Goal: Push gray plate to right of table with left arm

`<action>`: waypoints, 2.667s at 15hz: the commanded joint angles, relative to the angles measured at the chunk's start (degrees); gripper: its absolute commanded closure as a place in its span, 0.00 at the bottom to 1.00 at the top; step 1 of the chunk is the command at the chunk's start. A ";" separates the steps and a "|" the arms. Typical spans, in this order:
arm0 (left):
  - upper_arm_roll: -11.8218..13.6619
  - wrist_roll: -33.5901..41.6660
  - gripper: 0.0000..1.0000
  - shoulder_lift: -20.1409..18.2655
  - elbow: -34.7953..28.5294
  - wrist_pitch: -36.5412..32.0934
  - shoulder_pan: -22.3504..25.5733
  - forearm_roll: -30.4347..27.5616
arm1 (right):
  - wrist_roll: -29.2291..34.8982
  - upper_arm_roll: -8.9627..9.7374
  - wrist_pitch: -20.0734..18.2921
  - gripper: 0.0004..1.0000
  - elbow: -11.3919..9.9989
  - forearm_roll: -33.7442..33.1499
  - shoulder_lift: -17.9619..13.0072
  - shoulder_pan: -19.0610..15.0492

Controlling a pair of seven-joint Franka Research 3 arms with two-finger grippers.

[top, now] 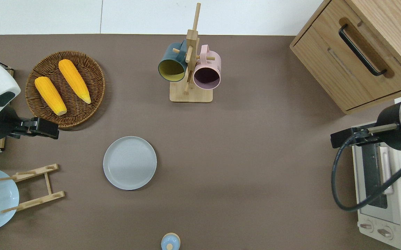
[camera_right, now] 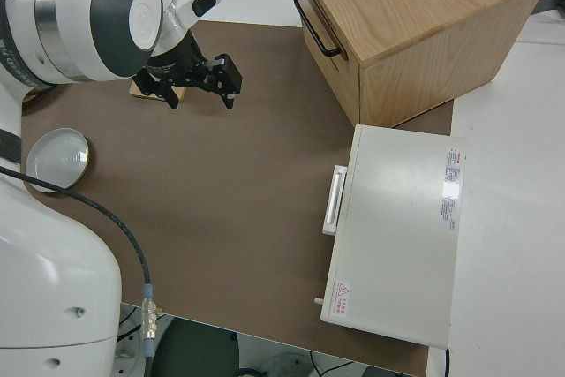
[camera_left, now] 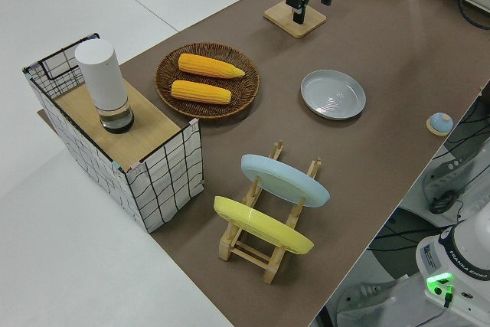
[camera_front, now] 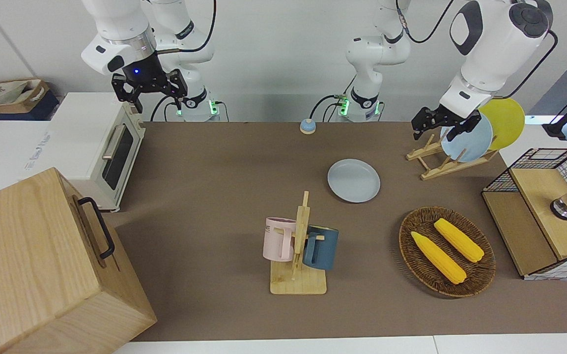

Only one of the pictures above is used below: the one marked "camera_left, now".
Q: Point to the light blue plate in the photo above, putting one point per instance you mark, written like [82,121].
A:
[283,181]

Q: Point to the brown table mat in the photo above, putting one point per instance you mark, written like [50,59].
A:
[344,174]

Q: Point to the wooden mug tree stand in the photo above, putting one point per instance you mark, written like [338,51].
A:
[306,28]

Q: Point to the white cylinder with dark base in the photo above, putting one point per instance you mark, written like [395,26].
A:
[103,82]

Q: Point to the gray ceramic plate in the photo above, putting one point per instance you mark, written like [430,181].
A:
[333,94]

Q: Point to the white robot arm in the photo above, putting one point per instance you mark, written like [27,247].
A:
[459,265]

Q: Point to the blue call bell wooden base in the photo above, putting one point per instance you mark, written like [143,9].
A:
[440,123]

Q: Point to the short yellow corn cob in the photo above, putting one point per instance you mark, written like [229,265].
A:
[201,92]

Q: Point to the white equipment housing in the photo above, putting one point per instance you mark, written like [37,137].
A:
[446,177]

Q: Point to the pink binder clip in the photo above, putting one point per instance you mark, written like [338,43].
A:
[136,167]
[194,124]

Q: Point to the wooden shelf board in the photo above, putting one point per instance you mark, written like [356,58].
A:
[153,128]

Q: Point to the long yellow corn cob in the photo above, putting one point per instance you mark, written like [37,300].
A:
[208,66]

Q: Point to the wooden plate rack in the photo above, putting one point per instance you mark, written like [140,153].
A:
[249,254]

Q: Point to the brown wicker basket tray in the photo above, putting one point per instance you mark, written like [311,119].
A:
[245,93]

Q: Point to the yellow plate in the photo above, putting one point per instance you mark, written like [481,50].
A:
[260,223]

